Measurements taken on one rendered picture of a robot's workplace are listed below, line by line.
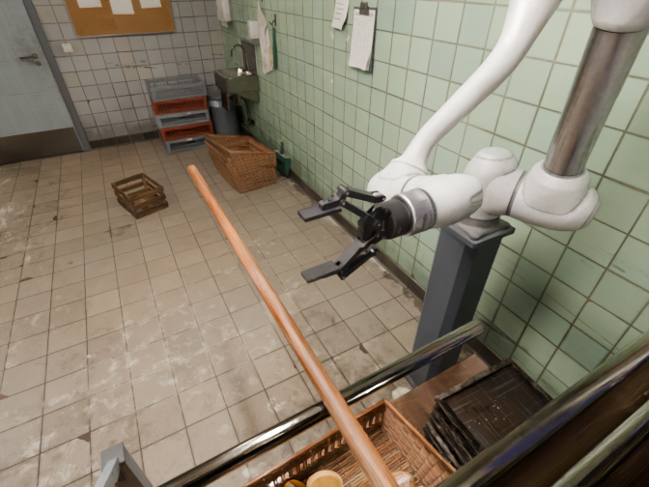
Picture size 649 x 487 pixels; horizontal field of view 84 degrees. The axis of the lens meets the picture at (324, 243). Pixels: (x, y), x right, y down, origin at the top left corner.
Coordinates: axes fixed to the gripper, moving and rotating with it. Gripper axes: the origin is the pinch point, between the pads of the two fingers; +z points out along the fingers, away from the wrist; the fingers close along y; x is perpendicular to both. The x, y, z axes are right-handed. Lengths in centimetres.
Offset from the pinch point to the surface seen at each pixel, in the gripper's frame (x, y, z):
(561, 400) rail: -41.0, -9.2, -3.8
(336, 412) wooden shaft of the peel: -22.2, 13.4, 7.2
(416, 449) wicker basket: -19, 64, -21
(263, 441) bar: -19.3, 16.5, 18.0
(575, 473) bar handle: -45.1, -12.3, 3.0
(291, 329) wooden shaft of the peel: -4.8, 13.3, 6.4
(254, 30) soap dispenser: 329, 4, -113
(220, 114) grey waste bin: 409, 101, -88
